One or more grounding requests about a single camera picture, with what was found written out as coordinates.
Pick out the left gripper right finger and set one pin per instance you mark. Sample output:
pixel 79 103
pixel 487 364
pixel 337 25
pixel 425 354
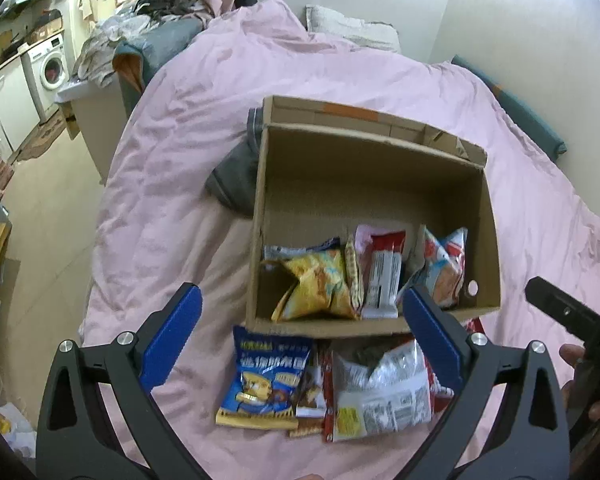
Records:
pixel 529 437

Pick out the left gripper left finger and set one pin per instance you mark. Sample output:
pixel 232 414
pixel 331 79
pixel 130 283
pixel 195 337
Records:
pixel 76 439

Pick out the silver red-edged snack bag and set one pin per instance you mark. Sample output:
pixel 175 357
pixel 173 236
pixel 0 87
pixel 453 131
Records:
pixel 376 388

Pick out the blue cartoon snack bag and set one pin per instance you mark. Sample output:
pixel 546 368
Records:
pixel 268 373

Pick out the shrimp flakes snack bag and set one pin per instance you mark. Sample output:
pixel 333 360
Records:
pixel 439 265

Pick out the milk tea sachet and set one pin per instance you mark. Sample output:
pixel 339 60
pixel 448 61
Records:
pixel 384 276

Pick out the white blue snack bag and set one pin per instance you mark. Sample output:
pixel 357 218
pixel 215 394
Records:
pixel 277 253

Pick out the yellow chips bag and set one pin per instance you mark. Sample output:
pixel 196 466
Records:
pixel 320 288

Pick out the pink snack pouch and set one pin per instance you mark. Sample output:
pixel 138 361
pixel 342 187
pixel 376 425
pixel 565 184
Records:
pixel 363 243

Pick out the biscuit cracker packet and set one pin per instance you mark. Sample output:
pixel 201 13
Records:
pixel 354 274

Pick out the red milk candy bag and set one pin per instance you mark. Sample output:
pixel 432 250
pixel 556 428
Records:
pixel 442 396

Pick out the brown chocolate wafer packet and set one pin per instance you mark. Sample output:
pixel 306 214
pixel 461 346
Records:
pixel 314 402

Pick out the right hand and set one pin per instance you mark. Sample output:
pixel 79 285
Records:
pixel 581 394

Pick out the pink bed duvet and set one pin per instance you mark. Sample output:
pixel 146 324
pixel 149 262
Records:
pixel 158 227

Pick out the teal bolster cushion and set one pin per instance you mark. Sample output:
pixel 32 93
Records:
pixel 540 132

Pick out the grey striped garment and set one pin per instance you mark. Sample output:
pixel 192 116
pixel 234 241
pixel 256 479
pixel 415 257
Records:
pixel 233 182

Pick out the brown cardboard box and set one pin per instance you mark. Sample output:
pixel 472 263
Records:
pixel 326 168

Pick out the white kitchen cabinet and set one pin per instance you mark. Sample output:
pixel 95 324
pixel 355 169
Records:
pixel 18 115

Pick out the grey white pillow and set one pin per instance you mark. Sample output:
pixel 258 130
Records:
pixel 376 35

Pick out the white washing machine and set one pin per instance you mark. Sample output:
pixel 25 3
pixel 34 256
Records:
pixel 45 69

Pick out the pile of clothes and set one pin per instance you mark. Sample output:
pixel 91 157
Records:
pixel 139 38

